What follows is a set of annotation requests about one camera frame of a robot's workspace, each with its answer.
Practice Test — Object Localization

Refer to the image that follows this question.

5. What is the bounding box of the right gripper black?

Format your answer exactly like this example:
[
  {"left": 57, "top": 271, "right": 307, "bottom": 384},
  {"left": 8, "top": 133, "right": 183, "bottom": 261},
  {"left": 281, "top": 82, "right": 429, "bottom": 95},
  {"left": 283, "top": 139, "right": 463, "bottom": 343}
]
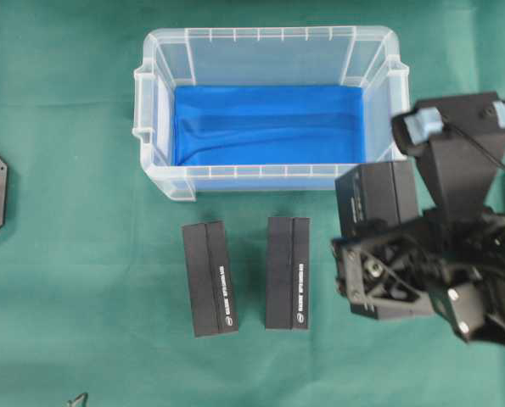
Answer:
[{"left": 331, "top": 92, "right": 505, "bottom": 321}]

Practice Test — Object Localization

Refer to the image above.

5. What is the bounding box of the green table cloth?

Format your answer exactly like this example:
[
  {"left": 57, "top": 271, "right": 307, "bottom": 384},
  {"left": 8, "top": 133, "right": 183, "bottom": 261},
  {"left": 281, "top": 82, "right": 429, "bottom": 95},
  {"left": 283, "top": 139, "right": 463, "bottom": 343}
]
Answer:
[{"left": 0, "top": 1, "right": 505, "bottom": 406}]

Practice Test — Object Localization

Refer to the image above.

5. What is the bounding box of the blue liner in case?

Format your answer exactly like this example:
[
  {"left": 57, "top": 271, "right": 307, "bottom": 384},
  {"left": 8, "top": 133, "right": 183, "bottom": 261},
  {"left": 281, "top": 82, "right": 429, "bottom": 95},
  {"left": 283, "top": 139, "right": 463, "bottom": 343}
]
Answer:
[{"left": 172, "top": 86, "right": 366, "bottom": 167}]

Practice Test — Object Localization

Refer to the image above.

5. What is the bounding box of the small metal clip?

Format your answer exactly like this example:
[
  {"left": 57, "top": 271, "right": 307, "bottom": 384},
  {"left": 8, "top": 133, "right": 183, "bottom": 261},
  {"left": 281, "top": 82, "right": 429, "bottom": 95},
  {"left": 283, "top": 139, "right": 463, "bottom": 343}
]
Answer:
[{"left": 65, "top": 393, "right": 89, "bottom": 407}]

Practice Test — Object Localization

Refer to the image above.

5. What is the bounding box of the clear plastic storage case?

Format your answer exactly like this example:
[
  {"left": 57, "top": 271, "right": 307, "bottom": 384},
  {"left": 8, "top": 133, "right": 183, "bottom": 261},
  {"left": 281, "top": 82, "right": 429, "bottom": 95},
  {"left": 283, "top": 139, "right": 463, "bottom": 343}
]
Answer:
[{"left": 132, "top": 25, "right": 410, "bottom": 202}]

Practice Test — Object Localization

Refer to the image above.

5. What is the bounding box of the black RealSense box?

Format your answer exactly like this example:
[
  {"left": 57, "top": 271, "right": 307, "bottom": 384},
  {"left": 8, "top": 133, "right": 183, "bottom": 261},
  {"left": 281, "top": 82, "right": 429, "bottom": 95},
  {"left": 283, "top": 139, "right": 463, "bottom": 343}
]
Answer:
[
  {"left": 334, "top": 160, "right": 419, "bottom": 239},
  {"left": 265, "top": 217, "right": 310, "bottom": 330},
  {"left": 182, "top": 221, "right": 238, "bottom": 337}
]

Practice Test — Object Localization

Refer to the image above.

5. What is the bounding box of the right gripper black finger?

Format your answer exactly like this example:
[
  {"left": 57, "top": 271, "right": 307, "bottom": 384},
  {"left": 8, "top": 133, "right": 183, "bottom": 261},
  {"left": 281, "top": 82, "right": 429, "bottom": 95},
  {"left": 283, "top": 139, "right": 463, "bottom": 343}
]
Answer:
[{"left": 429, "top": 262, "right": 505, "bottom": 346}]

